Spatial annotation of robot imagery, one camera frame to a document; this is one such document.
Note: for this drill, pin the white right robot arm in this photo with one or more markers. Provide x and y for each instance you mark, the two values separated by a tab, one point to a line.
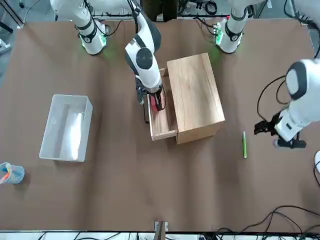
147	72

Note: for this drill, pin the wooden drawer cabinet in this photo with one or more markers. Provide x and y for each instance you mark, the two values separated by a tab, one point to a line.
197	97

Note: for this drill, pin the red bag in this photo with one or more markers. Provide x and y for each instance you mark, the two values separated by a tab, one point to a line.
154	106

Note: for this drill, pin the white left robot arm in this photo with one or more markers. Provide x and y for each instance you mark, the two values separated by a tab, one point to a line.
300	112

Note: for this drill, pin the white desk lamp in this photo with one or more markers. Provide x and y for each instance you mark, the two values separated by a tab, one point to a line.
318	161

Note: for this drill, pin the blue stick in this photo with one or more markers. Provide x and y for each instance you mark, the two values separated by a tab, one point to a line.
3	168

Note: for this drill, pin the wooden drawer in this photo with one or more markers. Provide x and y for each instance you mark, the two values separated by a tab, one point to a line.
162	122

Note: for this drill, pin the brown wooden post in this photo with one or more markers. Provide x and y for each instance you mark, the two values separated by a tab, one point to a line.
160	232

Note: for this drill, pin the green stick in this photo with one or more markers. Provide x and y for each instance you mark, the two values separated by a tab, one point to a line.
244	145

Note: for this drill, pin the clear plastic box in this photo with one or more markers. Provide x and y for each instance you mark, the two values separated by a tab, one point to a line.
65	130

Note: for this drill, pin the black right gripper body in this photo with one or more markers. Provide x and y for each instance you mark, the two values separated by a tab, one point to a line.
155	90

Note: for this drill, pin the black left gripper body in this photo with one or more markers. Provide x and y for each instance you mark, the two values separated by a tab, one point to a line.
276	121

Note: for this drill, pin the translucent blue plastic cup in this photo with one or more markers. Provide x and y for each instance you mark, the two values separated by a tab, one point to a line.
17	176

